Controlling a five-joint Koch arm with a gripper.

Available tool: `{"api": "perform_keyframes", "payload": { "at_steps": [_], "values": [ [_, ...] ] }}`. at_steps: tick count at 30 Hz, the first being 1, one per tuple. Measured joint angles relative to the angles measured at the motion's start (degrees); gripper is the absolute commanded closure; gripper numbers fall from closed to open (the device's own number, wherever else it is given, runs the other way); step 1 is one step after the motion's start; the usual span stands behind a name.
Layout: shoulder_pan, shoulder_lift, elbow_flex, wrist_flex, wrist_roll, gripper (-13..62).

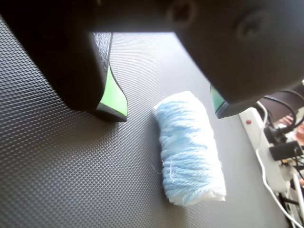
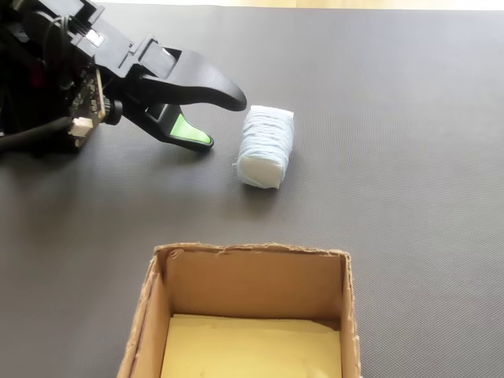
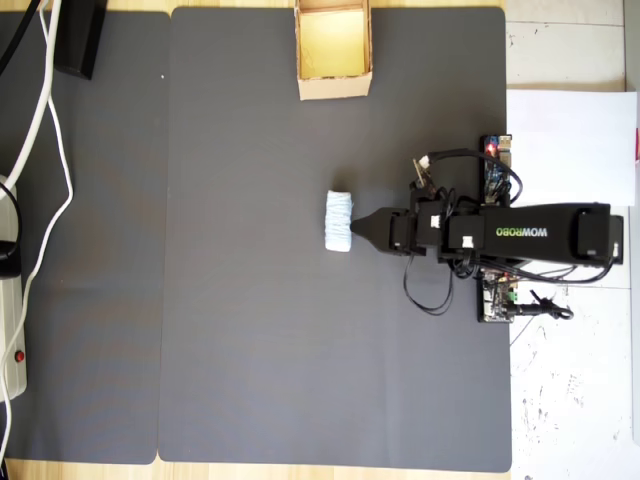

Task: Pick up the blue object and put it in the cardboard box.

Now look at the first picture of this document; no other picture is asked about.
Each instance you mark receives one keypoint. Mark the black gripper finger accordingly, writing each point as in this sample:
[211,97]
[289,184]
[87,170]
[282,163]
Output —
[59,59]
[237,59]

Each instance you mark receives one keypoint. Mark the light blue yarn block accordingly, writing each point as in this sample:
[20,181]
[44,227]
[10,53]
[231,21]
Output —
[187,152]

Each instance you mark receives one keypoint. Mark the black plug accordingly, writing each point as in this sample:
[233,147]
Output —
[282,149]

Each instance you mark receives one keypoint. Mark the white power strip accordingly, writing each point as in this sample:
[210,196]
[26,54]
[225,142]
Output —
[268,164]
[261,175]

